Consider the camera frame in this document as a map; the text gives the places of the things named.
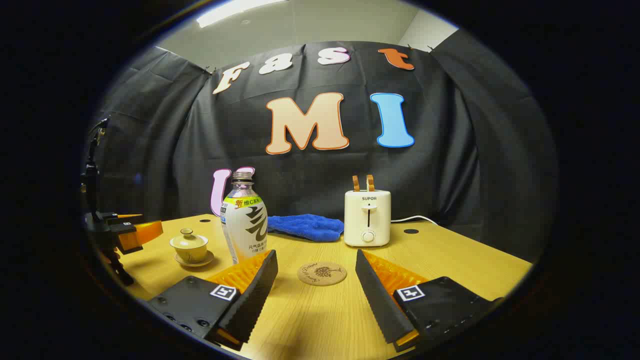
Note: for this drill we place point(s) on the blue towel cloth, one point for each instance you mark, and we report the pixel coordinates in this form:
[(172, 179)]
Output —
[(307, 227)]

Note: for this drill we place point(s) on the clear labelled water bottle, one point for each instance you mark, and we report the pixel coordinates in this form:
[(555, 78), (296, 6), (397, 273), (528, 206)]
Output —
[(245, 225)]

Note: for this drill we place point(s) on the white toaster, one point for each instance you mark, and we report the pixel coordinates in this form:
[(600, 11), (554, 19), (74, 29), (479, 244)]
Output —
[(367, 215)]

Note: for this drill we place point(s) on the round wooden coaster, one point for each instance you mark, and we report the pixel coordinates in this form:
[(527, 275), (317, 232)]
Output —
[(322, 273)]

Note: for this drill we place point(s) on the black backdrop cloth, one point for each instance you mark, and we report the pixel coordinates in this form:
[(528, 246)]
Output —
[(450, 165)]

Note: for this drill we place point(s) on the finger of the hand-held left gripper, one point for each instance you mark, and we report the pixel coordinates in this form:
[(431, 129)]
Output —
[(112, 218), (145, 232)]

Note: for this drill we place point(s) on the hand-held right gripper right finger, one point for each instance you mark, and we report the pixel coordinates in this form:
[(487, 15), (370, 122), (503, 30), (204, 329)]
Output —
[(380, 300)]

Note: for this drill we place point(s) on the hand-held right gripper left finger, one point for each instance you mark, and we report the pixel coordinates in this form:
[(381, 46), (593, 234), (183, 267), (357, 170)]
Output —
[(255, 295)]

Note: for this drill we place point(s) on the cream ceramic teacup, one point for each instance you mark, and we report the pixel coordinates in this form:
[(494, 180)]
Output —
[(189, 252)]

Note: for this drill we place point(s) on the toasted bread slice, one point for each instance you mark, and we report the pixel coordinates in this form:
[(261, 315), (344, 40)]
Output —
[(370, 183), (355, 183)]

